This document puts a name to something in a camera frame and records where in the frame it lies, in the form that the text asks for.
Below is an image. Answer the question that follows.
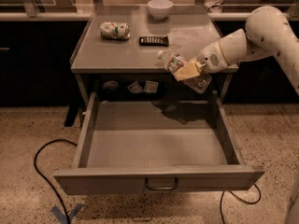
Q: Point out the clear plastic water bottle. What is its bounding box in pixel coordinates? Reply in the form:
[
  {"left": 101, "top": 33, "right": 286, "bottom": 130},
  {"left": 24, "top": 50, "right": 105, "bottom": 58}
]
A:
[{"left": 157, "top": 50, "right": 212, "bottom": 93}]

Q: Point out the black chocolate bar pack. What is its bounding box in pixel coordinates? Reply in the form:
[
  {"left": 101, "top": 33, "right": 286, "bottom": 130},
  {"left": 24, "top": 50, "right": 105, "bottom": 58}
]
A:
[{"left": 139, "top": 36, "right": 169, "bottom": 47}]

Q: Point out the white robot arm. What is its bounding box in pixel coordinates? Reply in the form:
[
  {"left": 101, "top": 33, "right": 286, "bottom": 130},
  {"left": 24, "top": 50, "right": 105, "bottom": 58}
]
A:
[{"left": 173, "top": 7, "right": 299, "bottom": 93}]

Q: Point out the black floor cable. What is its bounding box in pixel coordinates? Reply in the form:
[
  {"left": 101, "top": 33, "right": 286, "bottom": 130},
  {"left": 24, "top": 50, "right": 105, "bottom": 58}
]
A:
[
  {"left": 219, "top": 183, "right": 262, "bottom": 224},
  {"left": 33, "top": 138, "right": 78, "bottom": 224}
]

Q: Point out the white ceramic bowl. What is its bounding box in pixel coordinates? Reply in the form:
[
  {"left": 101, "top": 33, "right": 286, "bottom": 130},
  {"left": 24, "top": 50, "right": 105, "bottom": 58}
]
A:
[{"left": 148, "top": 0, "right": 173, "bottom": 20}]

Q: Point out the metal drawer handle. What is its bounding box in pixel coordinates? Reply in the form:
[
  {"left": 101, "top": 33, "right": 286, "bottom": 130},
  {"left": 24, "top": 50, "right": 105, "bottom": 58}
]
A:
[{"left": 145, "top": 178, "right": 178, "bottom": 191}]

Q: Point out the white horizontal rail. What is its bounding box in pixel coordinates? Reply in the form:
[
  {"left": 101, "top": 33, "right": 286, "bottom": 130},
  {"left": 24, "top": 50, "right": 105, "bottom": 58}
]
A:
[{"left": 0, "top": 13, "right": 249, "bottom": 21}]

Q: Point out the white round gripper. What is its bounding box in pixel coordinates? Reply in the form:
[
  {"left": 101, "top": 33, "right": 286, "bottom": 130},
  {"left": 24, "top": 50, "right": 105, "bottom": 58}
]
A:
[{"left": 174, "top": 41, "right": 229, "bottom": 81}]

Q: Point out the blue tape cross mark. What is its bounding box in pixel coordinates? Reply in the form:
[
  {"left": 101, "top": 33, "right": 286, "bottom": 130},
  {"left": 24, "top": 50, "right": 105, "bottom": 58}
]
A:
[{"left": 51, "top": 203, "right": 84, "bottom": 224}]

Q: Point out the white sticker label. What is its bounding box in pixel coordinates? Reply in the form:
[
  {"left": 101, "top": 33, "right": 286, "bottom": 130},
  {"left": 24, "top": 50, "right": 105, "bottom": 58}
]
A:
[
  {"left": 127, "top": 81, "right": 143, "bottom": 94},
  {"left": 144, "top": 80, "right": 158, "bottom": 93}
]

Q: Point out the crushed green white soda can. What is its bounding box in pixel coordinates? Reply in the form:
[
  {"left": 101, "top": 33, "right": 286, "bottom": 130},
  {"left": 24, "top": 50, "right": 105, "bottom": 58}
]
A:
[{"left": 100, "top": 21, "right": 130, "bottom": 40}]

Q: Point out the white sticker label left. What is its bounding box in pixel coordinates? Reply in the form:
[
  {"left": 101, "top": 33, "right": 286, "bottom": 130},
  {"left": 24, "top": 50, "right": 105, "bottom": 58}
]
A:
[{"left": 127, "top": 81, "right": 143, "bottom": 94}]

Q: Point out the black floor cable right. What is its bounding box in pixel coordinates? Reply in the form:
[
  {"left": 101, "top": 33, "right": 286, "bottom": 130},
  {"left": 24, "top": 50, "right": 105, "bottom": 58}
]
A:
[{"left": 219, "top": 183, "right": 262, "bottom": 224}]

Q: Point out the grey cabinet with counter top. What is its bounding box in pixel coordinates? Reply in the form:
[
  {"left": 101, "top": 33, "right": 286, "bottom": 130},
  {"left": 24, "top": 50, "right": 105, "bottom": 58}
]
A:
[{"left": 69, "top": 5, "right": 241, "bottom": 108}]

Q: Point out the black floor cable left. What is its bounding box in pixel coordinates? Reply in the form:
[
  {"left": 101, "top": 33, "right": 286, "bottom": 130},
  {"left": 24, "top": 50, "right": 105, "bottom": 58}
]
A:
[{"left": 33, "top": 138, "right": 78, "bottom": 224}]

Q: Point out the white sticker label right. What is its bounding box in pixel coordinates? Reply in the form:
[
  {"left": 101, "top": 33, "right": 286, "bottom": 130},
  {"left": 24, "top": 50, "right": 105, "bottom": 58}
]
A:
[{"left": 144, "top": 80, "right": 158, "bottom": 93}]

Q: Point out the grey open top drawer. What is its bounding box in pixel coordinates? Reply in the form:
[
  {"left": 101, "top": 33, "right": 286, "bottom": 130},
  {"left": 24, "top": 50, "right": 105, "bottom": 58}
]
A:
[{"left": 54, "top": 91, "right": 264, "bottom": 195}]

